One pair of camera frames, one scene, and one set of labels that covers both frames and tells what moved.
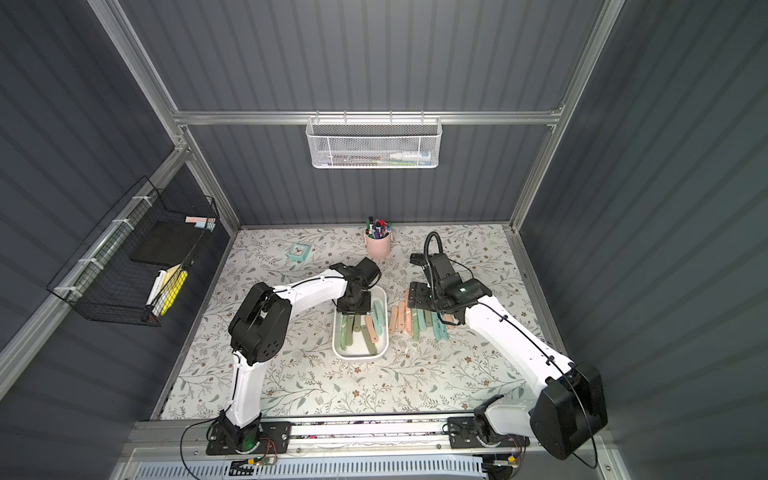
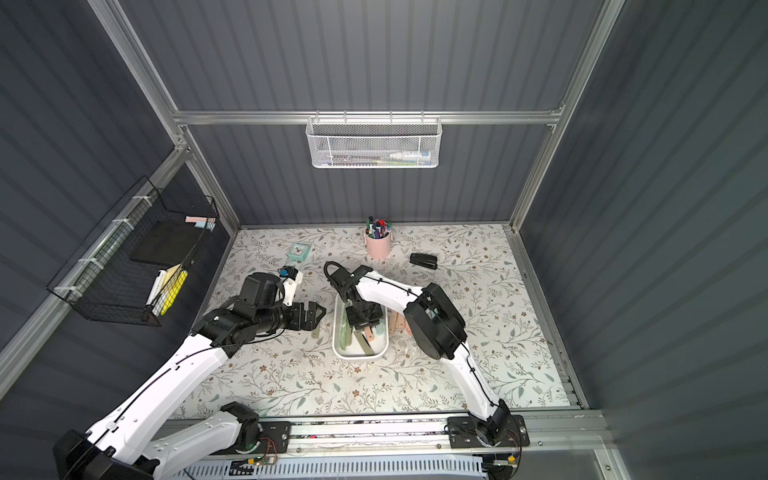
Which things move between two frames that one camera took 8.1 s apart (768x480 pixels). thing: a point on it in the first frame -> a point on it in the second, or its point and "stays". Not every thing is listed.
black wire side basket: (129, 265) stays
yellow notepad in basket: (173, 280) stays
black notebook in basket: (165, 243) stays
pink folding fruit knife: (408, 314) stays
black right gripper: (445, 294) -> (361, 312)
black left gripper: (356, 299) -> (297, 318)
